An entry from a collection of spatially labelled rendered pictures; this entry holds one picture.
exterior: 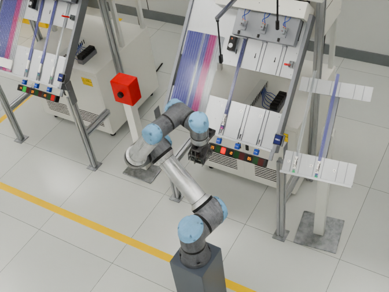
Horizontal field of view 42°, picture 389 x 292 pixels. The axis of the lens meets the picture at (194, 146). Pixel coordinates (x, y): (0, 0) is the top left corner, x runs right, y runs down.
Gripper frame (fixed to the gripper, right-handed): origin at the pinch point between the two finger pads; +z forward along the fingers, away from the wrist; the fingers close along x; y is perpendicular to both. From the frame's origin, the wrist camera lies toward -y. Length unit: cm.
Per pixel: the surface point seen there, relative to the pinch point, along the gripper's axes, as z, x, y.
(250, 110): 26, 7, -48
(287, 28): -7, 13, -80
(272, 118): 24, 19, -47
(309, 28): -6, 23, -85
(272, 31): -3, 6, -79
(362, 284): 87, 91, -2
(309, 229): 98, 56, -28
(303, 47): 0, 23, -77
